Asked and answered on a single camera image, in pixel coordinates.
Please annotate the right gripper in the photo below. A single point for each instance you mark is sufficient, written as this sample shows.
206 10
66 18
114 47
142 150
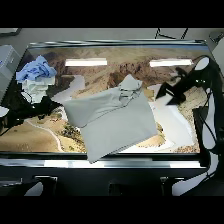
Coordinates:
176 89

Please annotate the grey long-sleeved shirt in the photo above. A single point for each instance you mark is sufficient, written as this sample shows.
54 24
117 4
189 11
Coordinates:
116 125

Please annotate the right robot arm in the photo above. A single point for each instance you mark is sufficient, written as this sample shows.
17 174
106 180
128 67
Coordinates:
209 80

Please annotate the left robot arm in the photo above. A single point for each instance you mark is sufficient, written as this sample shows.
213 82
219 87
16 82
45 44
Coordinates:
20 115

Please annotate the white garment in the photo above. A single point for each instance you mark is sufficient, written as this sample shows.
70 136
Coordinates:
36 89

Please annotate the blue garment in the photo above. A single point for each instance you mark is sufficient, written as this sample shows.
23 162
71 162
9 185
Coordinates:
36 69

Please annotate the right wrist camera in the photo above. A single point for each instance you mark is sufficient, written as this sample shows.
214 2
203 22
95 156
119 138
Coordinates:
181 72

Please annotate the silver frame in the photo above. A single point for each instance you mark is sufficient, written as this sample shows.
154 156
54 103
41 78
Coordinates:
83 163

